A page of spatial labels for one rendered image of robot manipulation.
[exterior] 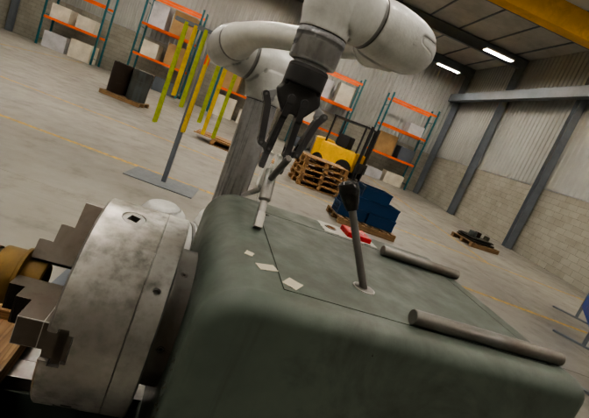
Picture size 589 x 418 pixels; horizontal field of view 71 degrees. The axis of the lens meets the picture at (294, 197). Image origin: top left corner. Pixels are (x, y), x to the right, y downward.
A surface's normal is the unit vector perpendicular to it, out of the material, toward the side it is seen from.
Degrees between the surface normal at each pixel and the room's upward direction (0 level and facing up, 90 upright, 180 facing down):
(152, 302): 57
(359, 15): 98
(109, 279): 50
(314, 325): 63
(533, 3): 90
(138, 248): 32
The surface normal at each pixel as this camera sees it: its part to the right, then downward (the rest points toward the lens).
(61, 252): 0.36, -0.30
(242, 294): 0.08, -0.74
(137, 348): 0.26, 0.05
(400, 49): 0.18, 0.77
